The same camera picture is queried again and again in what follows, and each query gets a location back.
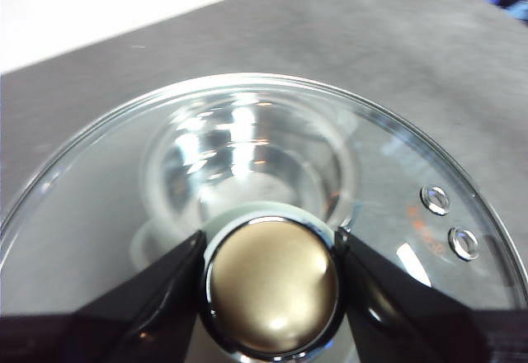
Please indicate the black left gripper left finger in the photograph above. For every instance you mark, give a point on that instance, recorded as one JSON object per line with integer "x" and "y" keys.
{"x": 123, "y": 326}

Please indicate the glass lid with green knob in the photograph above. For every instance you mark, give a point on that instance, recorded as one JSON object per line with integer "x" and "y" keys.
{"x": 272, "y": 280}

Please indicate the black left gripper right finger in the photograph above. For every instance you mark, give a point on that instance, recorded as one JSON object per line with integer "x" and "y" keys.
{"x": 404, "y": 321}

